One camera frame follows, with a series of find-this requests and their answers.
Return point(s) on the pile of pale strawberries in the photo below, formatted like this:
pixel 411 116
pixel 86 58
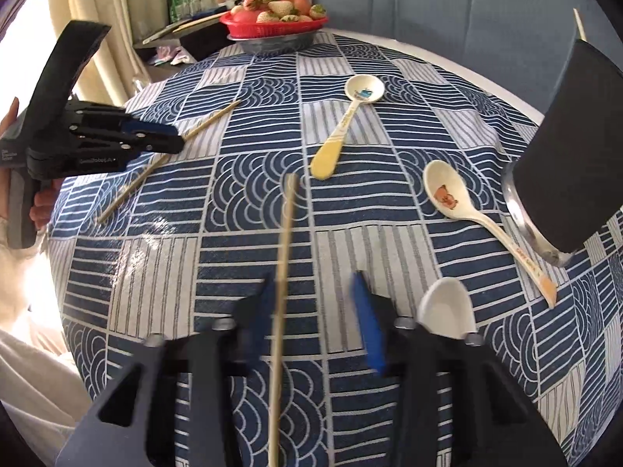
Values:
pixel 272 9

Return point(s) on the person's left hand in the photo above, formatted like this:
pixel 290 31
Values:
pixel 43 209

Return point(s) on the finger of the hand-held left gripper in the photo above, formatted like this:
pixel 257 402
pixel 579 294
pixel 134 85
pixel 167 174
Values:
pixel 146 126
pixel 165 145

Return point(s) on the red plastic fruit basket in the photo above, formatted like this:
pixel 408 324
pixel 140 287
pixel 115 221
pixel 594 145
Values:
pixel 243 27

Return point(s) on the red apple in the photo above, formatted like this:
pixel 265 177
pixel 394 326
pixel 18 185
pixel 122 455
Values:
pixel 297 2

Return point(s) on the dark flat board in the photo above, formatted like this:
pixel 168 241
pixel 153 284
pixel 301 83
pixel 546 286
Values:
pixel 163 34

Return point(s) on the white garment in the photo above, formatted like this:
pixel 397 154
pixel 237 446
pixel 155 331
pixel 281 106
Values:
pixel 29 379

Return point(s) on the grey bowl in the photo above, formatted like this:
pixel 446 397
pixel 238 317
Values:
pixel 272 44

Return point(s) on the wooden chopstick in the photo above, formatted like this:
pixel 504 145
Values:
pixel 287 233
pixel 214 116
pixel 579 24

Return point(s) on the cream spoon with bear print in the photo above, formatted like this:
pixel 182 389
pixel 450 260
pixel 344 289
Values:
pixel 445 189

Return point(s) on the plain white spoon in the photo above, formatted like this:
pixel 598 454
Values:
pixel 448 306

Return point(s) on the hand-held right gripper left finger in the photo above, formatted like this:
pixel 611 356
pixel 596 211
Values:
pixel 258 321

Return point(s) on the beige curtain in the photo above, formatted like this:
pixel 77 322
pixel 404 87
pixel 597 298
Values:
pixel 97 9

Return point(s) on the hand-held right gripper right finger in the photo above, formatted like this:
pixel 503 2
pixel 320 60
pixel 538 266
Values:
pixel 367 321

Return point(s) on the cream spoon with blue print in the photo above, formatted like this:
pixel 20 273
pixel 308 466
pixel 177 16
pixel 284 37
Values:
pixel 365 88

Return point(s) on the black cylindrical utensil holder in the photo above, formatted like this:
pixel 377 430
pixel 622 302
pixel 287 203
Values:
pixel 569 155

